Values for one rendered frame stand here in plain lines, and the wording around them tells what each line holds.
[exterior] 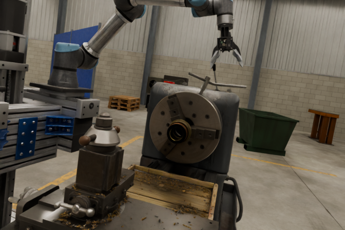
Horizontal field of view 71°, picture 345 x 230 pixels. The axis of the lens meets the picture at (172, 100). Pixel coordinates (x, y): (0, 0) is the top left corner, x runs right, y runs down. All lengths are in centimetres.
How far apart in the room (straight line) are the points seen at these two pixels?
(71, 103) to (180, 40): 1029
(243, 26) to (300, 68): 294
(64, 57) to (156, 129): 61
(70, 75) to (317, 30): 1110
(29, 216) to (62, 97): 82
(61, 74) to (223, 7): 86
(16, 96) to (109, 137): 86
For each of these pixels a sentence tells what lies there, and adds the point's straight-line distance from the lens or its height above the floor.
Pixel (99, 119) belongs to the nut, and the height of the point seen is 117.
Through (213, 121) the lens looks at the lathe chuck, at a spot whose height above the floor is 113.
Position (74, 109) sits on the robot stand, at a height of 106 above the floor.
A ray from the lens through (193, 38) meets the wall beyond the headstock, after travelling 1134.
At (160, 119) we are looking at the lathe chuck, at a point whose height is 110.
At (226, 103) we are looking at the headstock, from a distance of 117.
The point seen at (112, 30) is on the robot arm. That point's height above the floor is 150.
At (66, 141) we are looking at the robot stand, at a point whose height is 90.
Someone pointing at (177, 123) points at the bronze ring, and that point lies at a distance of 90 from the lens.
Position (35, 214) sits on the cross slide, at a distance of 61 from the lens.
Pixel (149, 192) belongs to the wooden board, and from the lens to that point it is 89.
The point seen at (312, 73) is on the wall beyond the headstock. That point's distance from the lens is 1150.
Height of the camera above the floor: 127
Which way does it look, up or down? 4 degrees down
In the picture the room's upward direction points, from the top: 8 degrees clockwise
